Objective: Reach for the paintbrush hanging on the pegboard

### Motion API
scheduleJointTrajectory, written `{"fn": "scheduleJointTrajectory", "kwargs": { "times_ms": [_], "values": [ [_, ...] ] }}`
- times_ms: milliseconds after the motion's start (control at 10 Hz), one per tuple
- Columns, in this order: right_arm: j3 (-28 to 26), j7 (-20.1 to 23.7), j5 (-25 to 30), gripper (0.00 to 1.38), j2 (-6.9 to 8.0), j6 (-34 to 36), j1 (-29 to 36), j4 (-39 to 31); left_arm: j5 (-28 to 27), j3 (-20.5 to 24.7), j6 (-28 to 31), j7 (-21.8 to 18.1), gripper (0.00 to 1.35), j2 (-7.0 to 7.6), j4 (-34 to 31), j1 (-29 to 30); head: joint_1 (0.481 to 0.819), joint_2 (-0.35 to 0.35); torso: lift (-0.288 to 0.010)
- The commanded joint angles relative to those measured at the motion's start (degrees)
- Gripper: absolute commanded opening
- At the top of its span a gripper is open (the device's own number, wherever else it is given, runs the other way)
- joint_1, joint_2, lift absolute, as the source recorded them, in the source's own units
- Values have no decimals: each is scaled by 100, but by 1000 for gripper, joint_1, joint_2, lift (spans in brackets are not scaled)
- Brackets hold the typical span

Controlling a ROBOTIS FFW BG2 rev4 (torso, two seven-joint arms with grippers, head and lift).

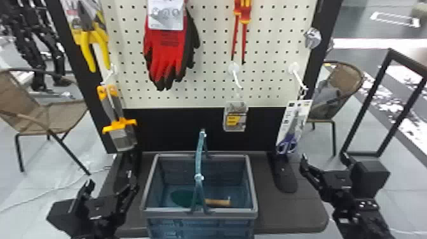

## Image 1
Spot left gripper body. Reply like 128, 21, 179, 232
78, 196, 125, 232

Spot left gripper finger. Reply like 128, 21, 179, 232
114, 182, 140, 215
77, 179, 97, 206

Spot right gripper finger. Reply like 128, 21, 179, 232
311, 180, 335, 202
299, 154, 322, 184

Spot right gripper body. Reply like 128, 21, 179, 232
318, 169, 355, 203

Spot blue scissors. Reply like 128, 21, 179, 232
274, 99, 314, 156

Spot blue basket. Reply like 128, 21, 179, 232
139, 128, 260, 239

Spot clear bit set packet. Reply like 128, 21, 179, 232
222, 100, 248, 133

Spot beige mesh chair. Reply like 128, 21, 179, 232
0, 67, 92, 176
306, 60, 367, 158

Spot red gloves pair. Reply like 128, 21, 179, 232
143, 0, 201, 92

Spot yellow pliers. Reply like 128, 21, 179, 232
68, 0, 112, 74

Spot white pegboard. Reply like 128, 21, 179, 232
44, 0, 344, 195

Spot red screwdrivers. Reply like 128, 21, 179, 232
230, 0, 254, 66

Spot white cable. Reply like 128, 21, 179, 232
0, 164, 115, 214

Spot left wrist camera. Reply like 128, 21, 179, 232
46, 198, 83, 239

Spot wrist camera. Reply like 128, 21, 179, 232
339, 151, 391, 200
46, 198, 83, 239

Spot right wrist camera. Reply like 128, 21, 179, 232
339, 151, 391, 200

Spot yellow handle scraper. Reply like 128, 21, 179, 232
96, 84, 139, 153

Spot wooden handle brush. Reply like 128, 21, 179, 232
170, 188, 232, 208

